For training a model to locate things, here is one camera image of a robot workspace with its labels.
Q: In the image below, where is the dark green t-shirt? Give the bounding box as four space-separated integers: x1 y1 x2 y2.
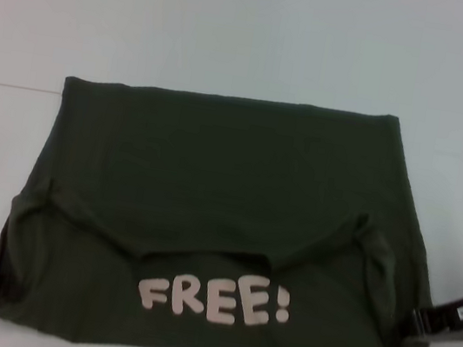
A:
0 55 463 347

